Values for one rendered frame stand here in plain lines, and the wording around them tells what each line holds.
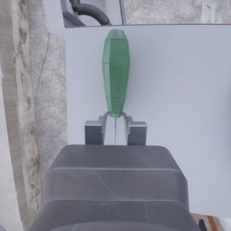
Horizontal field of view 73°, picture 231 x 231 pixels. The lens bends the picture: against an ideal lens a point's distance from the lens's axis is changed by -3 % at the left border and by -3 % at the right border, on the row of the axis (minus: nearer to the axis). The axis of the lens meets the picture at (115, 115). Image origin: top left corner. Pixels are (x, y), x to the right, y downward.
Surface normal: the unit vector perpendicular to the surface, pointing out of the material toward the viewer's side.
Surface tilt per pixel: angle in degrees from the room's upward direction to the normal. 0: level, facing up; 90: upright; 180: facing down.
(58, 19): 0
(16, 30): 28
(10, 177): 0
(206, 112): 0
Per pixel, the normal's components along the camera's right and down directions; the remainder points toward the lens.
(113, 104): -0.22, 0.44
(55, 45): -0.22, 0.22
